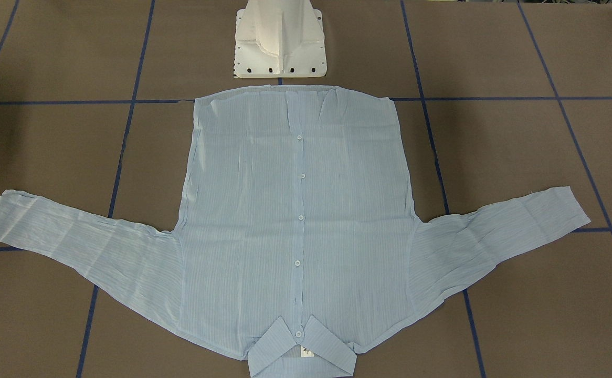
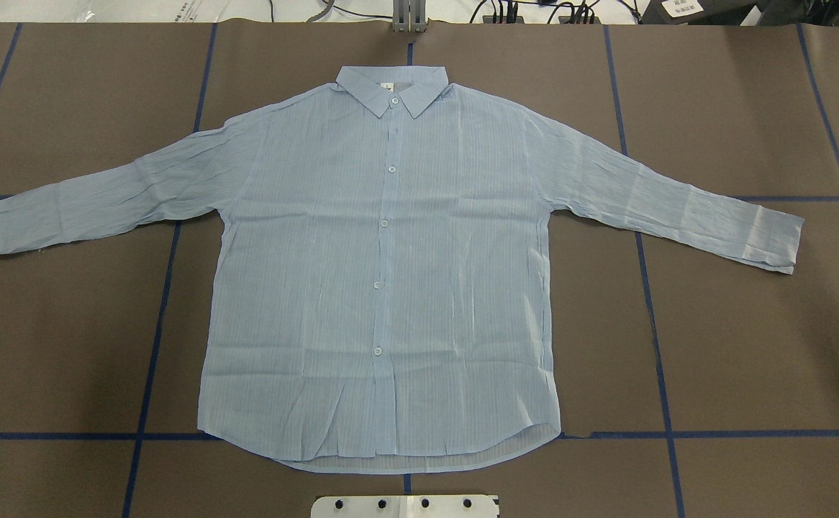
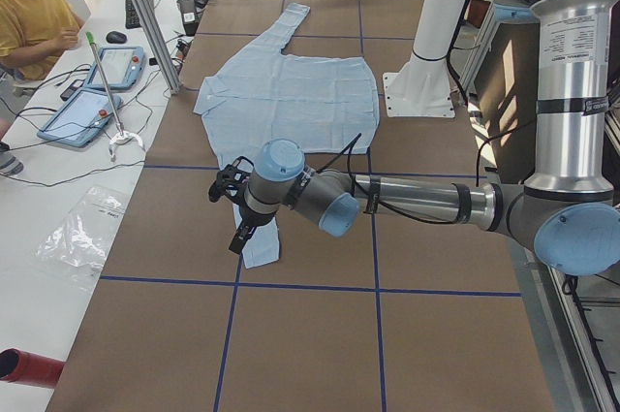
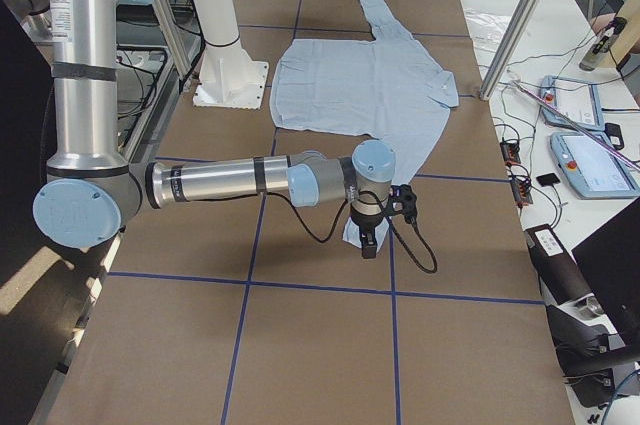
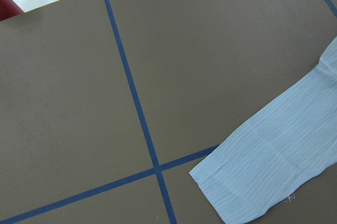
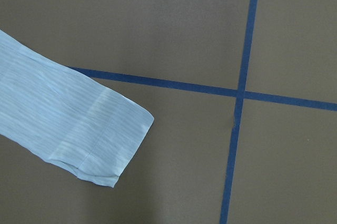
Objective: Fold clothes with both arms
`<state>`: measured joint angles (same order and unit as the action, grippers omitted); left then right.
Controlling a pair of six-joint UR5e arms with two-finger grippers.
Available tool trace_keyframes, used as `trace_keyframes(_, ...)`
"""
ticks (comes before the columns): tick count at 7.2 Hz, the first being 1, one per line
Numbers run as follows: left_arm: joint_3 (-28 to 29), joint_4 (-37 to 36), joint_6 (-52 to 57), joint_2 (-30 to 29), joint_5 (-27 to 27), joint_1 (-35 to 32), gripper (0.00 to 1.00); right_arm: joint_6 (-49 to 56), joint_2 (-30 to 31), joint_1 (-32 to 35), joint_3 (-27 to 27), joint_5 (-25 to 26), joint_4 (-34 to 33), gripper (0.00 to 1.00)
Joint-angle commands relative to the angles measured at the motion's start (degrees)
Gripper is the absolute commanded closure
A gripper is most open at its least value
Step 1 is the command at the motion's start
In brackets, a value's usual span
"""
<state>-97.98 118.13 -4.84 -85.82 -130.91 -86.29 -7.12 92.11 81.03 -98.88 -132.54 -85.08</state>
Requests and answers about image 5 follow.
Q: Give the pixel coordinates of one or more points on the light blue button-up shirt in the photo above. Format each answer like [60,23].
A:
[282,146]

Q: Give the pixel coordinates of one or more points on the red cylinder post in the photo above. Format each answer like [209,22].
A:
[8,9]

